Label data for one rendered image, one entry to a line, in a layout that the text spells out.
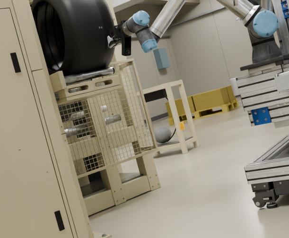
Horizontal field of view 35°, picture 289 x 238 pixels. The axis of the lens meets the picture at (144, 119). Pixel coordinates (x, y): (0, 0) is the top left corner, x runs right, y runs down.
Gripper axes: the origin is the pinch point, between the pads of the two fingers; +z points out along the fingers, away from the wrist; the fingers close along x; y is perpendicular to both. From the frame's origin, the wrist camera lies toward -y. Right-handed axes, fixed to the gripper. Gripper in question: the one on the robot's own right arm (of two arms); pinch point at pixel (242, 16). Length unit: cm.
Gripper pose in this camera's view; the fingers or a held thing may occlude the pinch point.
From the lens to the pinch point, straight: 332.3
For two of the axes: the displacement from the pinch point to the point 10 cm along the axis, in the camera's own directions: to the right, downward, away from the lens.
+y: 3.7, 9.2, 1.1
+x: 7.8, -3.7, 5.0
